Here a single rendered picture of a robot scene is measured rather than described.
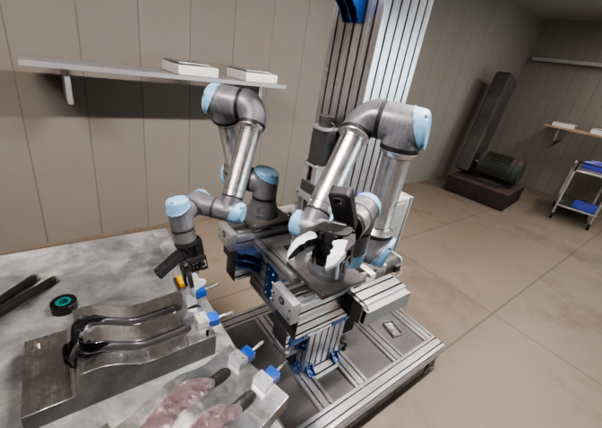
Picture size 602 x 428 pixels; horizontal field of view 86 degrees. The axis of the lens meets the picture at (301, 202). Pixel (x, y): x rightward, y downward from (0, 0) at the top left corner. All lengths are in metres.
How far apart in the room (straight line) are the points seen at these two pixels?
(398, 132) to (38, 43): 2.61
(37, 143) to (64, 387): 2.27
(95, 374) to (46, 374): 0.16
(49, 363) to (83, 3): 2.42
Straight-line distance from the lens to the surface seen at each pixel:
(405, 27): 1.32
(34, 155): 3.20
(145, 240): 1.82
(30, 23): 3.04
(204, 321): 1.19
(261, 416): 1.06
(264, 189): 1.48
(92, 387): 1.15
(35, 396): 1.20
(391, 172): 1.00
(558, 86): 8.20
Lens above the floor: 1.76
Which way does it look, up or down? 24 degrees down
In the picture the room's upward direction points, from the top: 9 degrees clockwise
